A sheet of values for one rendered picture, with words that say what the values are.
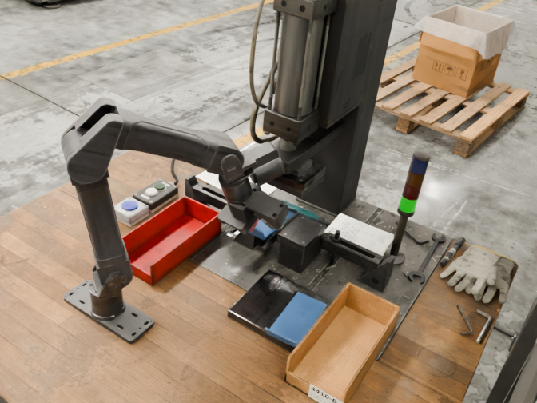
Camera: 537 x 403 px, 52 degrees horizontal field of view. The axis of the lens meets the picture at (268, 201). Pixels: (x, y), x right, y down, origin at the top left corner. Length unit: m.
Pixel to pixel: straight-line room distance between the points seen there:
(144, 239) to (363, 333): 0.56
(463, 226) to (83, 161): 2.58
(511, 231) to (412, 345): 2.19
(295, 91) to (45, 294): 0.68
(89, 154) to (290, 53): 0.42
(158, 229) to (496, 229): 2.30
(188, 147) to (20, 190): 2.34
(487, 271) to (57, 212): 1.07
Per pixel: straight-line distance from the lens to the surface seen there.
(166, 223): 1.39
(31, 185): 3.29
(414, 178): 1.25
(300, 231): 1.28
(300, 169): 1.18
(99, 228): 1.03
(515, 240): 3.28
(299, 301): 1.20
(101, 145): 0.91
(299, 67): 1.08
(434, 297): 1.33
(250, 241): 1.33
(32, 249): 1.39
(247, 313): 1.16
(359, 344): 1.17
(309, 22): 1.04
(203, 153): 0.98
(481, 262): 1.45
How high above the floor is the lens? 1.77
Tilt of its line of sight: 35 degrees down
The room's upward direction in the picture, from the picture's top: 6 degrees clockwise
